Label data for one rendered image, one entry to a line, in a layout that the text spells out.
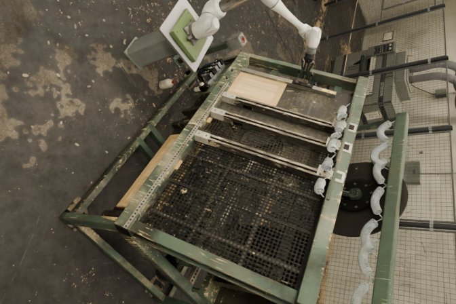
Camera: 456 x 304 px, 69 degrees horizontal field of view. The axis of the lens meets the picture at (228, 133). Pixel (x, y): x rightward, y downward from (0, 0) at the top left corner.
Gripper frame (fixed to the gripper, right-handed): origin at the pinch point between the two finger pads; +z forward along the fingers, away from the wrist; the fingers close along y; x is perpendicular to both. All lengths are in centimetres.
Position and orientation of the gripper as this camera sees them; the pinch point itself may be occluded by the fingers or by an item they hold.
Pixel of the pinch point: (304, 74)
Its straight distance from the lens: 308.2
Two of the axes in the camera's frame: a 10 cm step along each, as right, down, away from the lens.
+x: -6.2, 3.8, -6.9
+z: -1.2, 8.2, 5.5
